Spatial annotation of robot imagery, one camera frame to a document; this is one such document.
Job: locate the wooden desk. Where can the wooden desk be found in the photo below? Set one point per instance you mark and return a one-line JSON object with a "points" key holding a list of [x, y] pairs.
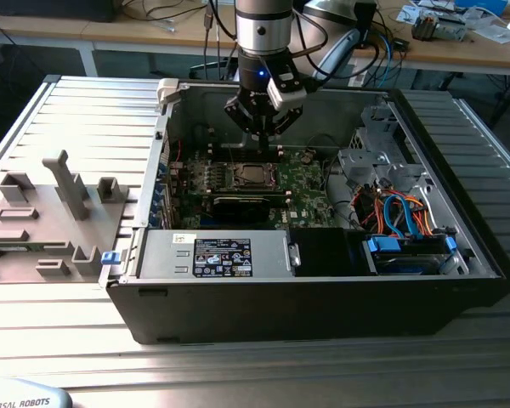
{"points": [[110, 32], [450, 53]]}

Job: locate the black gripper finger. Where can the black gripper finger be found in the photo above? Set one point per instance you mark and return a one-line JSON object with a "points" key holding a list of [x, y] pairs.
{"points": [[240, 117], [287, 119]]}

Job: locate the metal drive cage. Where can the metal drive cage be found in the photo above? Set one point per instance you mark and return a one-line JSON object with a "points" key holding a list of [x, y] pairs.
{"points": [[357, 163]]}

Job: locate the CPU socket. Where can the CPU socket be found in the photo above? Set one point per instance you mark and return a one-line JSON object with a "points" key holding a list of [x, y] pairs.
{"points": [[233, 184]]}

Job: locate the grey parts rack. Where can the grey parts rack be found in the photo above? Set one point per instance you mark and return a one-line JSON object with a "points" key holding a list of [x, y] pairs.
{"points": [[47, 221]]}

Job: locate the grey teach pendant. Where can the grey teach pendant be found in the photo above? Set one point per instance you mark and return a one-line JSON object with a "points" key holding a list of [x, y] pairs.
{"points": [[25, 395]]}

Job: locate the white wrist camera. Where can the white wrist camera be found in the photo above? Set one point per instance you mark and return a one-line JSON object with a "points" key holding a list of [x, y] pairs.
{"points": [[287, 95]]}

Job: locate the CPU cooler heatsink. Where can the CPU cooler heatsink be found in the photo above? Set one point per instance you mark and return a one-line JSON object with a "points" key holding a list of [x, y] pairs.
{"points": [[425, 27]]}

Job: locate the black equipment box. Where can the black equipment box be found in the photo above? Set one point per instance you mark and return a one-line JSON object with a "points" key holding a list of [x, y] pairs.
{"points": [[51, 9]]}

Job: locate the black rectangular device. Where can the black rectangular device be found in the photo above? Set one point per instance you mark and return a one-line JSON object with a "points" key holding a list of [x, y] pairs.
{"points": [[365, 21]]}

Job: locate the clear plastic bag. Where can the clear plastic bag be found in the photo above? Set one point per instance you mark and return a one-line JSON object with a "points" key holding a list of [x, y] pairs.
{"points": [[493, 32]]}

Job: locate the black PC case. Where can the black PC case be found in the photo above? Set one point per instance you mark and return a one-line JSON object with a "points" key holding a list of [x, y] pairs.
{"points": [[280, 310]]}

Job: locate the black plastic shroud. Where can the black plastic shroud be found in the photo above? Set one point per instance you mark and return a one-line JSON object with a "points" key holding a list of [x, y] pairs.
{"points": [[323, 253]]}

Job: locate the printed paper sheet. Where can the printed paper sheet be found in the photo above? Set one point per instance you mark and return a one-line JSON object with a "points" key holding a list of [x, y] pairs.
{"points": [[408, 13]]}

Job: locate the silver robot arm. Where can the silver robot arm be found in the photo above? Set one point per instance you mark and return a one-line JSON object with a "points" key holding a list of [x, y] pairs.
{"points": [[263, 25]]}

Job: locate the silver power supply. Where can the silver power supply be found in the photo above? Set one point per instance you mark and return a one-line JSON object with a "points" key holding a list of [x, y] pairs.
{"points": [[161, 255]]}

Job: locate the beige case latch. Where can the beige case latch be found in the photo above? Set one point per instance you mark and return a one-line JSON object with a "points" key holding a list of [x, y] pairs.
{"points": [[168, 91]]}

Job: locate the blue case latch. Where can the blue case latch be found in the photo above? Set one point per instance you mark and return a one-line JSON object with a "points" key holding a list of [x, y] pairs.
{"points": [[110, 258]]}

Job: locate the small white device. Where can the small white device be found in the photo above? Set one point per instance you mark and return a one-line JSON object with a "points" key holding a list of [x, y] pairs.
{"points": [[358, 80]]}

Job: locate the black graphics card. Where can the black graphics card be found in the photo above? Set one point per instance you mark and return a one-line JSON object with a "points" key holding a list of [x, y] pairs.
{"points": [[242, 210]]}

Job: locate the hard disk in blue carrier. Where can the hard disk in blue carrier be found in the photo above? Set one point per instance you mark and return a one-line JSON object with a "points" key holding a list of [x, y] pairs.
{"points": [[384, 246]]}

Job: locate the blue box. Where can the blue box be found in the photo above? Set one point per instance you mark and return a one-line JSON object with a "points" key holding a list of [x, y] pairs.
{"points": [[484, 5]]}

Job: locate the silver CPU green edge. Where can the silver CPU green edge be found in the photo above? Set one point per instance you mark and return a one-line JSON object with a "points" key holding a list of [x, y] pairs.
{"points": [[253, 173]]}

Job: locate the green motherboard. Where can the green motherboard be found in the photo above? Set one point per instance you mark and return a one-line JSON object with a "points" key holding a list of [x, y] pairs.
{"points": [[310, 200]]}

